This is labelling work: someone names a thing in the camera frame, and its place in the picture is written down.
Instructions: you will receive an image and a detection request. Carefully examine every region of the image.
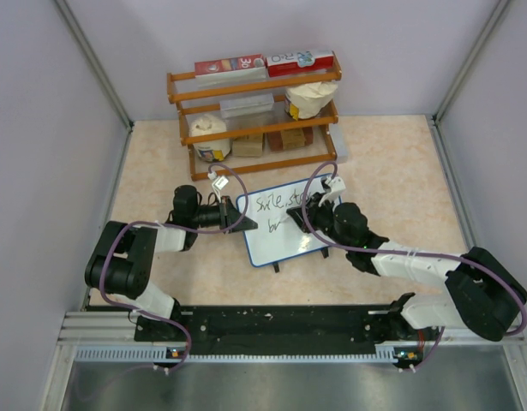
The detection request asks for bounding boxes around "white bag lower shelf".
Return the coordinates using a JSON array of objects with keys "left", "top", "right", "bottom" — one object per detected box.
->
[{"left": 189, "top": 113, "right": 232, "bottom": 164}]

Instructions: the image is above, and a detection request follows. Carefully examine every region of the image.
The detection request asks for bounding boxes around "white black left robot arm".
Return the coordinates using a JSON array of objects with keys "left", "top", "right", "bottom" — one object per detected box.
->
[{"left": 85, "top": 185, "right": 258, "bottom": 340}]

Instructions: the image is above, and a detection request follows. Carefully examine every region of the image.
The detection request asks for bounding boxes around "grey slotted cable duct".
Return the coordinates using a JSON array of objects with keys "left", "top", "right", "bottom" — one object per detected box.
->
[{"left": 75, "top": 346, "right": 422, "bottom": 364}]

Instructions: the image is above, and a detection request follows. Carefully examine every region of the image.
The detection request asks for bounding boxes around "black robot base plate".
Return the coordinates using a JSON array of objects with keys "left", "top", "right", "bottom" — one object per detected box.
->
[{"left": 134, "top": 305, "right": 438, "bottom": 355}]

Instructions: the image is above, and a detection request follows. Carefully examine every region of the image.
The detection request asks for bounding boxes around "grey block beside rack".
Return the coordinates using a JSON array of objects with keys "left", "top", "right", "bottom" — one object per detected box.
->
[{"left": 329, "top": 123, "right": 350, "bottom": 164}]

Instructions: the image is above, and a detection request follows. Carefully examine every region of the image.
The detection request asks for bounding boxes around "beige sponge stack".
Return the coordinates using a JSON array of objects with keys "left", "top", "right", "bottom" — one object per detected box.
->
[{"left": 231, "top": 134, "right": 265, "bottom": 158}]

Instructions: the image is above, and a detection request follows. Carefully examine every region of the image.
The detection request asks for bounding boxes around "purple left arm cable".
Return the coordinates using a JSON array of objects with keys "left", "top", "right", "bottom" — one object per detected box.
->
[{"left": 98, "top": 162, "right": 249, "bottom": 373}]

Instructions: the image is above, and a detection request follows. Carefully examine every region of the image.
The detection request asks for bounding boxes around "orange wooden shelf rack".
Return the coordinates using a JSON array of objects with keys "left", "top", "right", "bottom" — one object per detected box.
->
[{"left": 166, "top": 59, "right": 342, "bottom": 182}]

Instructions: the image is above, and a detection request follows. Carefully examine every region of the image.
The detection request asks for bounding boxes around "blue framed whiteboard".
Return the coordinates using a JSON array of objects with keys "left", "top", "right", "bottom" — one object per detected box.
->
[{"left": 236, "top": 179, "right": 326, "bottom": 267}]

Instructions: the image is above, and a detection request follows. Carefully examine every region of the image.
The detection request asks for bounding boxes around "silver metal box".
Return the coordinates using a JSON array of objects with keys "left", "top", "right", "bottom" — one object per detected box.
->
[{"left": 219, "top": 93, "right": 275, "bottom": 119}]

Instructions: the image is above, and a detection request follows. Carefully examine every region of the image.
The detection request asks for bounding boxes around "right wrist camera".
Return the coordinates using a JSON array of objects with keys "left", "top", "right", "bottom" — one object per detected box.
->
[{"left": 319, "top": 176, "right": 345, "bottom": 206}]

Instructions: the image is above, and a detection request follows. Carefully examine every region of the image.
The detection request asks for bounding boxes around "metal whiteboard stand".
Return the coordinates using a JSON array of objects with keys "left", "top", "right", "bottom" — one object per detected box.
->
[{"left": 271, "top": 247, "right": 330, "bottom": 273}]

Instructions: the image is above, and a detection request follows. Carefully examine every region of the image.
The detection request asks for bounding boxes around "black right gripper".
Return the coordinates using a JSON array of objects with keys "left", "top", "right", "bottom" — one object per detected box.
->
[{"left": 289, "top": 193, "right": 353, "bottom": 252}]

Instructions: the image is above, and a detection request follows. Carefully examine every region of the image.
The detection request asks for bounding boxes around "red white wrap box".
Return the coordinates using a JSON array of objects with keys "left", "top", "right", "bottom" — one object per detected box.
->
[{"left": 266, "top": 50, "right": 334, "bottom": 77}]

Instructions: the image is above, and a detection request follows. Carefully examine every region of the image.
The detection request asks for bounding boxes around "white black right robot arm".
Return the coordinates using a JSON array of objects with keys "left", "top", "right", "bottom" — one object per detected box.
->
[{"left": 287, "top": 193, "right": 527, "bottom": 342}]

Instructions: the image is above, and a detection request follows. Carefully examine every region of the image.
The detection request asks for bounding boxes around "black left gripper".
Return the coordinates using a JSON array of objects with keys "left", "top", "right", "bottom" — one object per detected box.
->
[{"left": 191, "top": 195, "right": 257, "bottom": 234}]

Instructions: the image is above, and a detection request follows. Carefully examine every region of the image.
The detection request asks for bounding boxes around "brown sponge stack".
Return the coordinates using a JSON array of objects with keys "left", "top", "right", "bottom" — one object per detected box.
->
[{"left": 266, "top": 128, "right": 314, "bottom": 152}]

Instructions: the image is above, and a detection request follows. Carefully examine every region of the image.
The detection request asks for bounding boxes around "red foil wrap box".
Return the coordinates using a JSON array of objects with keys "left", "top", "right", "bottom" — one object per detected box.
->
[{"left": 195, "top": 54, "right": 267, "bottom": 87}]

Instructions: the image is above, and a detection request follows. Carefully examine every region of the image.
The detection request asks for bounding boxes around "cream bag upper shelf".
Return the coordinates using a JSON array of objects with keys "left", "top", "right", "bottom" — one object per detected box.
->
[{"left": 284, "top": 81, "right": 338, "bottom": 121}]

